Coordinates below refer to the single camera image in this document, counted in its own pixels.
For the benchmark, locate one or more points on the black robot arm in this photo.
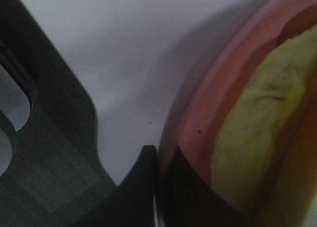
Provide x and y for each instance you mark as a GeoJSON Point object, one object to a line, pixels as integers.
{"type": "Point", "coordinates": [107, 73]}

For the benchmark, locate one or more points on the sandwich with lettuce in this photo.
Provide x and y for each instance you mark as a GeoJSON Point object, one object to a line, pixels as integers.
{"type": "Point", "coordinates": [264, 162]}

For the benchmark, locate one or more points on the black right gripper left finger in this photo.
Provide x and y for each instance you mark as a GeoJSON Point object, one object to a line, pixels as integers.
{"type": "Point", "coordinates": [131, 204]}

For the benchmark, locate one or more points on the pink round plate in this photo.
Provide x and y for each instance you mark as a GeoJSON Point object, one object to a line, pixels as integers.
{"type": "Point", "coordinates": [217, 79]}

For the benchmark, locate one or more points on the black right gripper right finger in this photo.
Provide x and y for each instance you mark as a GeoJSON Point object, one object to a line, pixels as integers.
{"type": "Point", "coordinates": [189, 202]}

